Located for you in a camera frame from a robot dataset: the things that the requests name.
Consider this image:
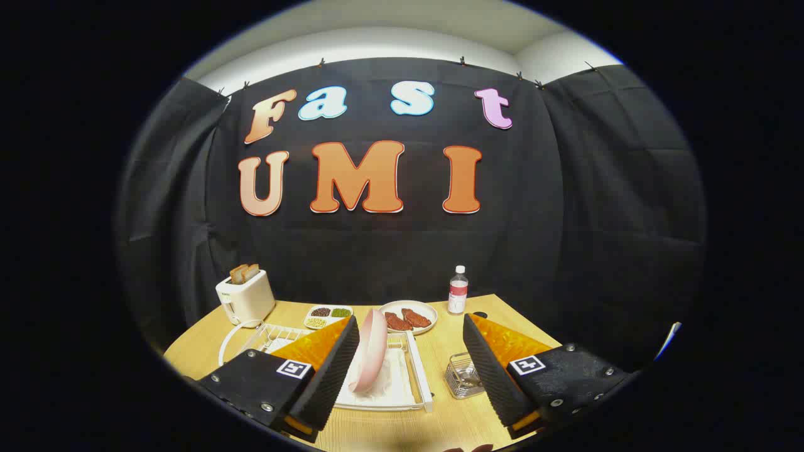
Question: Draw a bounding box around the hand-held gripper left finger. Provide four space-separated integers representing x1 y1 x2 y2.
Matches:
197 315 361 444

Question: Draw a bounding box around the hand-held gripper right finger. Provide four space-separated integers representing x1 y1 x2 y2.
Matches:
463 313 635 440

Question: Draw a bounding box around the metal wire basket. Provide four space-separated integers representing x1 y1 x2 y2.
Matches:
445 352 486 400

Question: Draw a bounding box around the pink plate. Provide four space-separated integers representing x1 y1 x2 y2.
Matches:
349 309 389 394

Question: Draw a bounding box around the white wire dish rack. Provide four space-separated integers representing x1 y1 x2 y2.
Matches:
218 319 435 414

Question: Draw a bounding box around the white sectioned bean dish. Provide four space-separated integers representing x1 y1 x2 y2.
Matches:
304 305 354 330

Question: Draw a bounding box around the white round plate with meat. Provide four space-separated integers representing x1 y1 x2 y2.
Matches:
378 300 438 335

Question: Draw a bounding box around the clear plastic water bottle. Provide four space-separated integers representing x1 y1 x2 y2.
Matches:
448 265 469 315

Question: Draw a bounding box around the white toaster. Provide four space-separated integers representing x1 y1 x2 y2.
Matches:
215 270 276 327

